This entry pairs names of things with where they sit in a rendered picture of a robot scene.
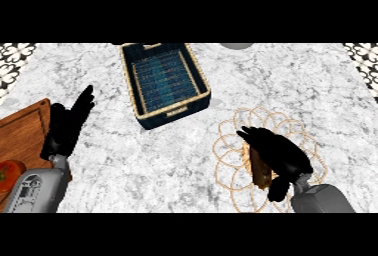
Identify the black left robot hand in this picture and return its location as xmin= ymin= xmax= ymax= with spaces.
xmin=39 ymin=84 xmax=96 ymax=162

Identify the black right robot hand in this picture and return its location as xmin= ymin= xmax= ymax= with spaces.
xmin=235 ymin=125 xmax=315 ymax=203

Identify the brown sweet potato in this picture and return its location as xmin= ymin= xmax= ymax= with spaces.
xmin=241 ymin=139 xmax=281 ymax=191

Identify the tan looped round placemat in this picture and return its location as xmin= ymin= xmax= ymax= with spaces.
xmin=213 ymin=106 xmax=330 ymax=214

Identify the dark blue wicker basket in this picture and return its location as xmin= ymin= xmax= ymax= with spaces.
xmin=120 ymin=43 xmax=213 ymax=131

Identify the brown wooden cutting board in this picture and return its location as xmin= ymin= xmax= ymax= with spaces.
xmin=0 ymin=97 xmax=74 ymax=213

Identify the red tomato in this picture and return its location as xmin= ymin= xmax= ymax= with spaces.
xmin=0 ymin=159 xmax=28 ymax=194

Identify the grey round object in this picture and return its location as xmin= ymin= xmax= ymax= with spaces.
xmin=219 ymin=43 xmax=256 ymax=51

